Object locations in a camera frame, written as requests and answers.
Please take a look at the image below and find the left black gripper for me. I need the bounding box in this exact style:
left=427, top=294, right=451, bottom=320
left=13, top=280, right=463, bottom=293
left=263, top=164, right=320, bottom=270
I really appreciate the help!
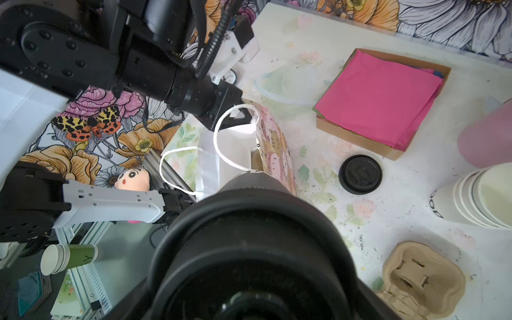
left=120, top=37, right=253, bottom=130

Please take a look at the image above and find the green white cup outside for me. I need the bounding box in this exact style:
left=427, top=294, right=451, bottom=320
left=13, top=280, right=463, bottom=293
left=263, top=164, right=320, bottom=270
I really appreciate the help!
left=40, top=244, right=99, bottom=276

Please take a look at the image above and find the brown pulp cup carrier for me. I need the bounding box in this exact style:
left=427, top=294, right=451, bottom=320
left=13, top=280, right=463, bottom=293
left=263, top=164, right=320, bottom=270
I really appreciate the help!
left=376, top=241, right=466, bottom=319

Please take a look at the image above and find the paper coffee cup black sleeve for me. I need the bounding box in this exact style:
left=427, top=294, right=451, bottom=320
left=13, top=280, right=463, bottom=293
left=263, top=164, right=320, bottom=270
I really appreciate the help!
left=218, top=172, right=292, bottom=199

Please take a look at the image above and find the stack of white paper cups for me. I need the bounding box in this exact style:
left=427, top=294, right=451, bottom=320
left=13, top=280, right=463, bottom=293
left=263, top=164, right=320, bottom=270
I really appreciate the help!
left=429, top=163, right=511, bottom=231

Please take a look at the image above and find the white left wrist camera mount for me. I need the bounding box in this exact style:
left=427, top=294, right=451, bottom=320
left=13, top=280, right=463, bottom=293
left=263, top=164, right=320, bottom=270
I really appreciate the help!
left=207, top=15, right=259, bottom=85

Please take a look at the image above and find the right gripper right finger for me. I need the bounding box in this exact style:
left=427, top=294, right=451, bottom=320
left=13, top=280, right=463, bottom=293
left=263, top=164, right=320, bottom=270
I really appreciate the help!
left=355, top=280, right=401, bottom=320

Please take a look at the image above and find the plush doll toy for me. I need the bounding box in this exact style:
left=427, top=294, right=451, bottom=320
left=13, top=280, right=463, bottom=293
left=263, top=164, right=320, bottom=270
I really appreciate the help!
left=114, top=168, right=151, bottom=191

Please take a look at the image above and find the black plastic cup lid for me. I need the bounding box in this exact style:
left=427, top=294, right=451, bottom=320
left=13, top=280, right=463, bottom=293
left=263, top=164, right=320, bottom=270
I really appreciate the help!
left=147, top=189, right=357, bottom=319

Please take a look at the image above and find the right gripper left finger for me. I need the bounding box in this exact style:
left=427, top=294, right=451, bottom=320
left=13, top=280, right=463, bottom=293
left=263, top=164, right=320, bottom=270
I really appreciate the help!
left=103, top=277, right=154, bottom=320

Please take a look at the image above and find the pink straw holder cup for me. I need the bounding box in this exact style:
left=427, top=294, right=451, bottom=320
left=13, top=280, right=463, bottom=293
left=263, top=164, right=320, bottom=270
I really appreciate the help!
left=457, top=100, right=511, bottom=168

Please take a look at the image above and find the pink napkin stack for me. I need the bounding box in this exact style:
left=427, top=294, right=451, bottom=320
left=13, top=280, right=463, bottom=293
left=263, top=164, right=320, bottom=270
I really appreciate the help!
left=313, top=49, right=445, bottom=152

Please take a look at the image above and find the white paper gift bag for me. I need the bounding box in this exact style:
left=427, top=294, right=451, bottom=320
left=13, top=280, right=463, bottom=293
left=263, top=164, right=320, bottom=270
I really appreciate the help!
left=158, top=101, right=297, bottom=201

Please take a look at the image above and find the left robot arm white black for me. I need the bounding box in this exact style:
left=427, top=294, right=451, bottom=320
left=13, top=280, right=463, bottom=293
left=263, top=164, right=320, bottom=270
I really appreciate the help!
left=1, top=1, right=256, bottom=242

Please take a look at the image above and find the brown cardboard napkin tray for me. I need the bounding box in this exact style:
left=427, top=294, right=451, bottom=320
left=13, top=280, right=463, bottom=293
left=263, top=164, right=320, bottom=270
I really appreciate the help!
left=313, top=47, right=452, bottom=161

